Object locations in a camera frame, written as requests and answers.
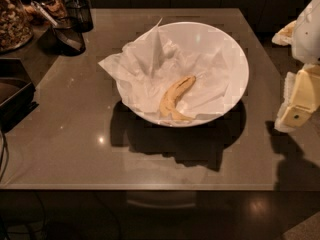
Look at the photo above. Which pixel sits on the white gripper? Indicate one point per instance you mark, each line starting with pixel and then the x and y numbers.
pixel 308 34

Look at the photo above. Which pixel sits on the yellow banana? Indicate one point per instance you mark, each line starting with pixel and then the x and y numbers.
pixel 170 98

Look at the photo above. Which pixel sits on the white bowl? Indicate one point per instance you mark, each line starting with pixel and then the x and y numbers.
pixel 203 50

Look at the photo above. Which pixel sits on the dark scoop bowl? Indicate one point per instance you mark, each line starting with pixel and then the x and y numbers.
pixel 69 39

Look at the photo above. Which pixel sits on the white crumpled paper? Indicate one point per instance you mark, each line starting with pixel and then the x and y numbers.
pixel 150 67

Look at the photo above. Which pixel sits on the black mesh cup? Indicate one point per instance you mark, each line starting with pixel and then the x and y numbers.
pixel 80 11

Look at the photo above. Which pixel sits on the small snack jar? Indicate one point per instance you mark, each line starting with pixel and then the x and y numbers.
pixel 56 8

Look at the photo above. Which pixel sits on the black tray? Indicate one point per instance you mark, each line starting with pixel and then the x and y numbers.
pixel 16 93

